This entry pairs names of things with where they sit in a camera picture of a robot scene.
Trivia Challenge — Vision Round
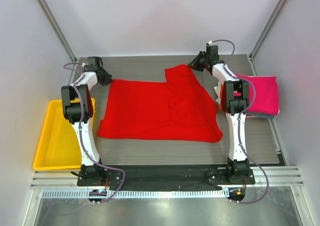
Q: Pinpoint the red t shirt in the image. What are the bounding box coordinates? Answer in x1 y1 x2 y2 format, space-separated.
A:
97 64 223 143

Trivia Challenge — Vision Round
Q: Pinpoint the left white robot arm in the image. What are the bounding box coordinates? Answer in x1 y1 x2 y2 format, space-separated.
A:
61 56 113 186

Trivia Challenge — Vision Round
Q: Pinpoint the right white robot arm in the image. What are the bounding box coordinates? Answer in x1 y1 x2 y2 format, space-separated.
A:
187 40 252 184

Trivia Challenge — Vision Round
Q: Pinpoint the folded white t shirt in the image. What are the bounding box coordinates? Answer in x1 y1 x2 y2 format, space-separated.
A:
213 82 223 106

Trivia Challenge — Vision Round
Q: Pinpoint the folded pink t shirt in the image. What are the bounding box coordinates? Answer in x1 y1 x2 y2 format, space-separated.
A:
236 74 280 116

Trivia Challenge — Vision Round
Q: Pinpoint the folded grey-blue t shirt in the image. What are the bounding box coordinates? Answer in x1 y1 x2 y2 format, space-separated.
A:
246 112 275 120

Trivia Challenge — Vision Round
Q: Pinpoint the yellow plastic bin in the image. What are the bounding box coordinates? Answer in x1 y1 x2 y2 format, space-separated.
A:
33 99 82 171

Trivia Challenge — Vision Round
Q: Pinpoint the left aluminium frame post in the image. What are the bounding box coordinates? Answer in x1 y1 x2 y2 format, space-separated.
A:
36 0 77 62

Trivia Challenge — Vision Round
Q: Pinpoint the aluminium frame post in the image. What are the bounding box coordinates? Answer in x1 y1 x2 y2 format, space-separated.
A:
249 0 289 61
36 0 77 62

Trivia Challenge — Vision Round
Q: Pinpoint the right aluminium frame post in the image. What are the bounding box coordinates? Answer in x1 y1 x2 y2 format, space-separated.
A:
249 0 289 61

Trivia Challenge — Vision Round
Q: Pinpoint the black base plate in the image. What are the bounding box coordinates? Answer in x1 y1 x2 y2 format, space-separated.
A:
71 164 256 191

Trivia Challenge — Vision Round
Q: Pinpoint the slotted white cable duct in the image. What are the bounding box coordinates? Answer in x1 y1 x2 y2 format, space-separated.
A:
42 188 229 199

